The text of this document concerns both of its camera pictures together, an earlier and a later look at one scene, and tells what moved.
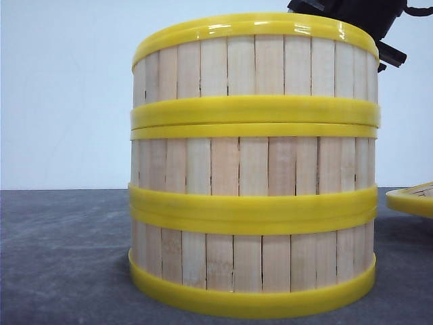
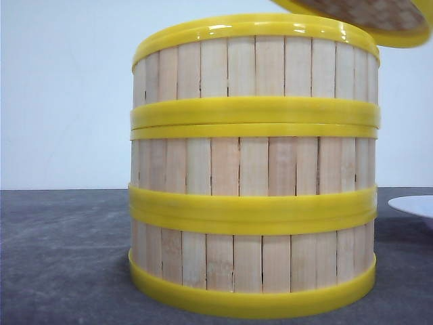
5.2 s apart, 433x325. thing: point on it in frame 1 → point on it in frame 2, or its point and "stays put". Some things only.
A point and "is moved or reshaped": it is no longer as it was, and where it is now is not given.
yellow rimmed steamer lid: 417,199 is moved or reshaped
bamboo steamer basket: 252,264 stays put
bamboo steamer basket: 254,168 stays put
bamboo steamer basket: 297,70 stays put
